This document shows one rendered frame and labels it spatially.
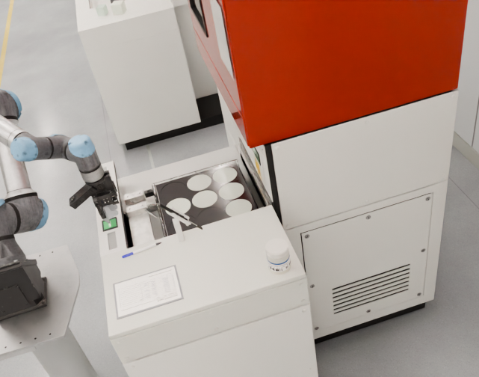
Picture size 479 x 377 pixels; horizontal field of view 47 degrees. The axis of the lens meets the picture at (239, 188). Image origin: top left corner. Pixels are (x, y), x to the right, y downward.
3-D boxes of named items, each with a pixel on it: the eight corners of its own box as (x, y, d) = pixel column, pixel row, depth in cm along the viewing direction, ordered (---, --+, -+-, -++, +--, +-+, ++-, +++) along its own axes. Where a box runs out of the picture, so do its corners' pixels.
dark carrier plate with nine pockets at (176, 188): (235, 162, 227) (235, 161, 227) (259, 215, 201) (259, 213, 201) (155, 185, 224) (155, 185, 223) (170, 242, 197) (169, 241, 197)
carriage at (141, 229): (146, 198, 225) (144, 193, 223) (159, 259, 197) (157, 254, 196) (127, 204, 224) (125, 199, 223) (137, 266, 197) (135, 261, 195)
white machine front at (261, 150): (229, 121, 265) (214, 46, 240) (283, 231, 203) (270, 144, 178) (223, 123, 265) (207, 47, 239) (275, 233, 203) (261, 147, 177)
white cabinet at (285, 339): (258, 264, 303) (235, 145, 250) (324, 425, 229) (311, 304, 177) (146, 299, 296) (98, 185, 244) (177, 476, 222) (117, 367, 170)
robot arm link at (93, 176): (79, 176, 179) (78, 162, 186) (84, 186, 182) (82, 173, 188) (102, 170, 180) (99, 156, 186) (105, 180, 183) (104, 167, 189)
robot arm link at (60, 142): (35, 132, 180) (57, 139, 174) (63, 132, 189) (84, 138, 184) (34, 155, 182) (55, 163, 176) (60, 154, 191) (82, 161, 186)
